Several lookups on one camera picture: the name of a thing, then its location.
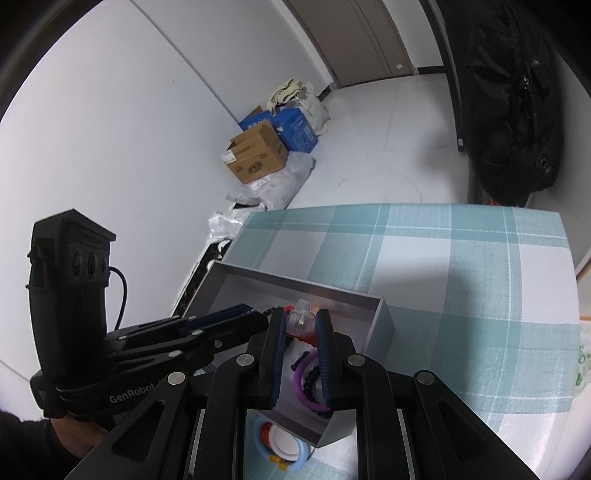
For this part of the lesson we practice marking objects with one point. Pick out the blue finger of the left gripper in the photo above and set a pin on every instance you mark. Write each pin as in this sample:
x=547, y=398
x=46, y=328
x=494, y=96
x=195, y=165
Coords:
x=218, y=316

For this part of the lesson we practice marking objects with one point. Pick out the grey cardboard box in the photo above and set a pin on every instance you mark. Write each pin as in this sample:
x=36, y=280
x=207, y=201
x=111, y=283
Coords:
x=365, y=319

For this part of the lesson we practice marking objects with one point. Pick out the white bag with cloths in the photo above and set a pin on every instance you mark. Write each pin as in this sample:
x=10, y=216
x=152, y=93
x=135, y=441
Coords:
x=300, y=95

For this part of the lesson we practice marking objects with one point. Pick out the purple plastic bangle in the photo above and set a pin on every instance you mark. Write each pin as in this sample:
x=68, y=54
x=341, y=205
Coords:
x=305, y=382

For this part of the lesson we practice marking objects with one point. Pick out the blue cardboard box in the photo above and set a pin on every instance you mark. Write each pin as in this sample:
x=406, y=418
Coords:
x=290, y=125

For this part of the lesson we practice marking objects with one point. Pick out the black hanging bag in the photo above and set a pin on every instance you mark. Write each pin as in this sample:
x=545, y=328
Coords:
x=510, y=93

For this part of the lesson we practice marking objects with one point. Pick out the pink orange hair clip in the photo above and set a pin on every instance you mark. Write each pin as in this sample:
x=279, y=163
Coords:
x=301, y=320

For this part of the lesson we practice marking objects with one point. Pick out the left hand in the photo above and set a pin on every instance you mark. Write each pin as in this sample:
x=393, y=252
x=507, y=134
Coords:
x=78, y=438

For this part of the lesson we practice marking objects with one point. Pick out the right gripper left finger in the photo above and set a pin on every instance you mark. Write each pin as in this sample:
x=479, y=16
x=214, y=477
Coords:
x=193, y=427

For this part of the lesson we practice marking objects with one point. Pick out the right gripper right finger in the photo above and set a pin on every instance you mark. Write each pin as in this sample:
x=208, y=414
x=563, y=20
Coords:
x=408, y=427

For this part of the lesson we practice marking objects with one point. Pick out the brown cardboard box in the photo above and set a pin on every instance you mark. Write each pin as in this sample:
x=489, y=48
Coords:
x=255, y=153

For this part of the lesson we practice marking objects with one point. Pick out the black white sandals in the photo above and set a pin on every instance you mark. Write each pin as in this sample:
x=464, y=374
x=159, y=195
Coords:
x=213, y=252

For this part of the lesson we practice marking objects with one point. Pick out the red white round case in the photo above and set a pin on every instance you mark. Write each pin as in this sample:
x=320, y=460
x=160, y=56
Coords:
x=280, y=442

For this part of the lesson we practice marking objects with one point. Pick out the brown wooden door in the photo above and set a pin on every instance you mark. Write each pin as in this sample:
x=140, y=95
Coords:
x=357, y=41

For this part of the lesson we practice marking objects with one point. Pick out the white plastic bags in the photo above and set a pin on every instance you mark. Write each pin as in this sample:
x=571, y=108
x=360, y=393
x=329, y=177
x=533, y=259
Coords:
x=272, y=192

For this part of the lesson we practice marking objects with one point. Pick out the green printed plastic bag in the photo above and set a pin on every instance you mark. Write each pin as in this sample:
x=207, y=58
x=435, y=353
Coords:
x=583, y=373

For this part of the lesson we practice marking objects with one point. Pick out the teal plaid tablecloth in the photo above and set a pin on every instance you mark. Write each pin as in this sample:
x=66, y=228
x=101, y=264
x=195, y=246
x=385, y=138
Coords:
x=484, y=297

